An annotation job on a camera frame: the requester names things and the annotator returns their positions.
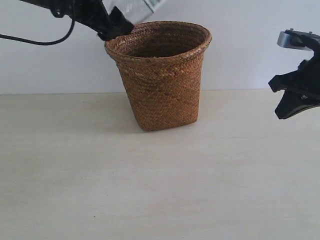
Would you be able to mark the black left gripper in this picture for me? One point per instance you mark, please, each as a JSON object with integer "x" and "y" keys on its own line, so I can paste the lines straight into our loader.
{"x": 91, "y": 13}

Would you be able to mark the silver-white wrapper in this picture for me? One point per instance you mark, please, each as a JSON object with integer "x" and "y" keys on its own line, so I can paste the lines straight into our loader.
{"x": 136, "y": 11}

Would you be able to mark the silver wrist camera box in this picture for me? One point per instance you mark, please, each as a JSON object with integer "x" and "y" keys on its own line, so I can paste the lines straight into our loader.
{"x": 298, "y": 40}

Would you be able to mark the brown woven basket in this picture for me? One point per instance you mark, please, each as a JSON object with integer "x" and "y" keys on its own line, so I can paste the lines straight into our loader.
{"x": 160, "y": 64}

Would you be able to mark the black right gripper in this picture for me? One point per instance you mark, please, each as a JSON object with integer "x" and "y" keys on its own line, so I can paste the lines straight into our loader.
{"x": 306, "y": 80}

